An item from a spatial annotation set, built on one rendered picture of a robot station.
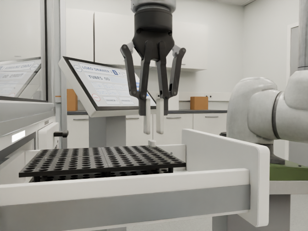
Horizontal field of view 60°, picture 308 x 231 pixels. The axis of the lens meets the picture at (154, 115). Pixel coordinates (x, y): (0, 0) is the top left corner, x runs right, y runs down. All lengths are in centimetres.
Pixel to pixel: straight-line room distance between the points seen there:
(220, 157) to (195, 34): 401
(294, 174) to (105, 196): 67
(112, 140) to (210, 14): 403
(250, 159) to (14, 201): 30
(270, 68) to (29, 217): 462
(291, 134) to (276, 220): 28
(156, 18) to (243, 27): 496
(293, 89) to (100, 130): 87
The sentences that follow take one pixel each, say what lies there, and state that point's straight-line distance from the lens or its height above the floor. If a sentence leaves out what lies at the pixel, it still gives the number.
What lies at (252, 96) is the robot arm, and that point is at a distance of 90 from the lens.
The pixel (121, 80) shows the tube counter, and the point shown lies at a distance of 143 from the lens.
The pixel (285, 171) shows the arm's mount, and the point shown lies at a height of 79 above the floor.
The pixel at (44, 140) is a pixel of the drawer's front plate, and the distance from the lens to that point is 63.
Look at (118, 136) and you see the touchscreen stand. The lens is 138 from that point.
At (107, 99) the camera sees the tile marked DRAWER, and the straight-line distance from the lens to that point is 121.
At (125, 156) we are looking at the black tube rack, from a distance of 44.
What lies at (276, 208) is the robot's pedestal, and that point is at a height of 66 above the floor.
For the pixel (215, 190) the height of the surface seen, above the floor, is 87.
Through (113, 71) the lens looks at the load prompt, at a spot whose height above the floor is 116.
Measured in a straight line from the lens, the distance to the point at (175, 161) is 42.
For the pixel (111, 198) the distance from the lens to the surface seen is 34.
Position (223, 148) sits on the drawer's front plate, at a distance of 46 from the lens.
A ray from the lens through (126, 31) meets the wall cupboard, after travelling 400.
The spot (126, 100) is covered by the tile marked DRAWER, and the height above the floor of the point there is 101.
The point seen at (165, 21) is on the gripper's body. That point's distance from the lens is 52.
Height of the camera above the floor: 98
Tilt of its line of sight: 2 degrees down
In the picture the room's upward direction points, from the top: straight up
